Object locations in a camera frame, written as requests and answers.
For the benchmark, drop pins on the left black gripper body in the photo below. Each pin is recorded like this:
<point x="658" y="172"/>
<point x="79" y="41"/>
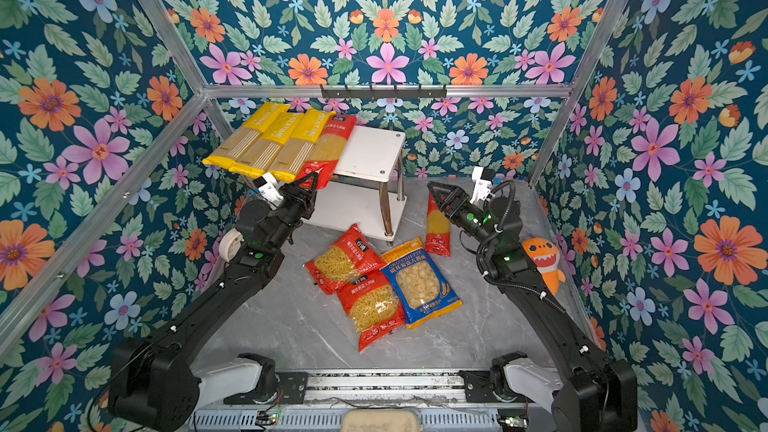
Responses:
<point x="286" y="213"/>

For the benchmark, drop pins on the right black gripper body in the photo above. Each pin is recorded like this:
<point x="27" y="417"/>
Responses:
<point x="473" y="220"/>

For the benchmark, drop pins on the yellow spaghetti bag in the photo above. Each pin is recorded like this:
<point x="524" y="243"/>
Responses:
<point x="235" y="146"/>
<point x="293" y="155"/>
<point x="256" y="160"/>

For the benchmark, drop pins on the red spaghetti pack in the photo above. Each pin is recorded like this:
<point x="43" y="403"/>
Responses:
<point x="329" y="148"/>
<point x="438" y="228"/>

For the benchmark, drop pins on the red macaroni bag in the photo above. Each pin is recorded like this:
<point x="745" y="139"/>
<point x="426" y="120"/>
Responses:
<point x="373" y="306"/>
<point x="346" y="259"/>

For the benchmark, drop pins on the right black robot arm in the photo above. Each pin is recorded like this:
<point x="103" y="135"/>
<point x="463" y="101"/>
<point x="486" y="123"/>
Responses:
<point x="589" y="391"/>

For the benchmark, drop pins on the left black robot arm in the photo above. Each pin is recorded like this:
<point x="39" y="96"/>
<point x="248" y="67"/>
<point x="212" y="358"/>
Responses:
<point x="152" y="382"/>

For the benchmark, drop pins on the white two-tier shelf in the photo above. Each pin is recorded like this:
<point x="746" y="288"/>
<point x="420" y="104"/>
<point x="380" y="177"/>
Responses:
<point x="369" y="186"/>

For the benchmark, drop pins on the blue orecchiette pasta bag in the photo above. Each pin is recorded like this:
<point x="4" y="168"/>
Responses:
<point x="420" y="285"/>

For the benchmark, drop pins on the round cream alarm clock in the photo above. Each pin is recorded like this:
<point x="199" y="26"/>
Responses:
<point x="230" y="244"/>

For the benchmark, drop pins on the orange shark plush toy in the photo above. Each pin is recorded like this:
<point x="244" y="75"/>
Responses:
<point x="546" y="256"/>

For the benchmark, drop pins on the beige box at bottom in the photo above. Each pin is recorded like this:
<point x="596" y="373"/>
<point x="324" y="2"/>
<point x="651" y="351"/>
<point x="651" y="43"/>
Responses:
<point x="380" y="420"/>

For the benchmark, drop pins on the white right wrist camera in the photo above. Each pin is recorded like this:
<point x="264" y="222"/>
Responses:
<point x="482" y="178"/>

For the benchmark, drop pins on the black hook rail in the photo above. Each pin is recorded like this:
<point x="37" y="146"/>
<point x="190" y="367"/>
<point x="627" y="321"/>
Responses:
<point x="371" y="92"/>

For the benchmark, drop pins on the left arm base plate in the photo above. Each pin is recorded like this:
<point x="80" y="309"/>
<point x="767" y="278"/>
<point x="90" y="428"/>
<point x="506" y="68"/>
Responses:
<point x="286" y="387"/>

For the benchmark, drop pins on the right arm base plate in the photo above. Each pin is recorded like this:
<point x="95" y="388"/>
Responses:
<point x="478" y="388"/>

